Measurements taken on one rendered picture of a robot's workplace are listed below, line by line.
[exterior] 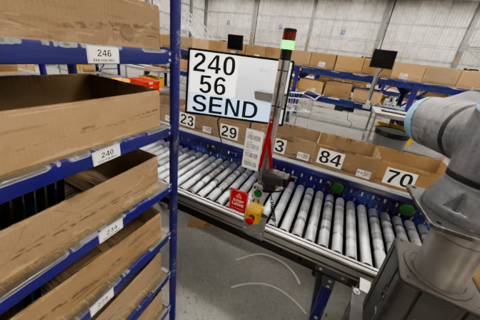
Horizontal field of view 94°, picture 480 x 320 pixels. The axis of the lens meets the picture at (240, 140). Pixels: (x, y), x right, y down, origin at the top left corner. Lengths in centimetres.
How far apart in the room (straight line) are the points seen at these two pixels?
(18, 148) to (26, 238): 18
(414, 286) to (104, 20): 93
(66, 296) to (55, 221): 21
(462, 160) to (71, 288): 94
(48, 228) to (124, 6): 47
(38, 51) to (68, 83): 41
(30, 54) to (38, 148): 16
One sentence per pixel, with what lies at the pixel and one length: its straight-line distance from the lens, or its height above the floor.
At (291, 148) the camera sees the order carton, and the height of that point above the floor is 97.
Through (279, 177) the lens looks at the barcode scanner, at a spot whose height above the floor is 109.
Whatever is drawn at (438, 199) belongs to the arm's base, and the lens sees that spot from 72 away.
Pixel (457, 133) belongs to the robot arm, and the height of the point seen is 145.
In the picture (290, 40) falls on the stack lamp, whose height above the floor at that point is 162.
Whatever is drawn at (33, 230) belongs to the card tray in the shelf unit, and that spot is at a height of 121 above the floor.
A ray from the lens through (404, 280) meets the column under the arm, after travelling 80.
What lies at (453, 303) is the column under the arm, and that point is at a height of 107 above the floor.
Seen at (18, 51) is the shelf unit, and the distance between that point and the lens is 45.
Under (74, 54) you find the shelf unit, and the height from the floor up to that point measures 153.
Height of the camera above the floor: 157
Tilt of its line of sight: 22 degrees down
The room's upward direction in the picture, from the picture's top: 7 degrees clockwise
